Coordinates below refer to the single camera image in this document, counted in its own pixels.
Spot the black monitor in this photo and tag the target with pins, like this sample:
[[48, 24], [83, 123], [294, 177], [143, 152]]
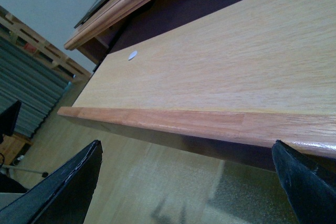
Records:
[[9, 118]]

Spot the wooden desk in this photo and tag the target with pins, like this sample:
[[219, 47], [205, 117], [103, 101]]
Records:
[[109, 14]]

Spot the wooden keyboard tray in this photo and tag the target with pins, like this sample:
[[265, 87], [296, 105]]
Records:
[[229, 84]]

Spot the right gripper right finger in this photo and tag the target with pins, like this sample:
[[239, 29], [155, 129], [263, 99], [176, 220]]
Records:
[[310, 188]]

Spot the wooden slatted rack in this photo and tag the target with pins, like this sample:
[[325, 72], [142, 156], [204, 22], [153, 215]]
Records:
[[36, 46]]

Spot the grey corrugated shutter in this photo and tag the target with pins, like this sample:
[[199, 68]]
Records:
[[37, 87]]

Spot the white round sticker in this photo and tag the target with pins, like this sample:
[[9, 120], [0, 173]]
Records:
[[132, 55]]

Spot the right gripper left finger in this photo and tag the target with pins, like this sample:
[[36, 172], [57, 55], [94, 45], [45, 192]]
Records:
[[64, 196]]

